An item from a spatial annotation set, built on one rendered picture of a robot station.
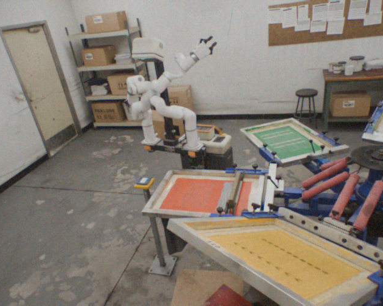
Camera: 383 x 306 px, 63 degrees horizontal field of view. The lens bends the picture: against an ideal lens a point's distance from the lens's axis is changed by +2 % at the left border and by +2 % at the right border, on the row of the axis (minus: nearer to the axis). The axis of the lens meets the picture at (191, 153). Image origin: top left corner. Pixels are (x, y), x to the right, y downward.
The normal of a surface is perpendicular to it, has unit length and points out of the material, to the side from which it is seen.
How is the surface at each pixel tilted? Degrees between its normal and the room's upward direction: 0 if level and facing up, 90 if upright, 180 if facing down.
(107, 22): 90
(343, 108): 90
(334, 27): 88
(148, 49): 64
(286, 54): 90
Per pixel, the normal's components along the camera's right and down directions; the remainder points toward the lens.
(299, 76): -0.28, 0.47
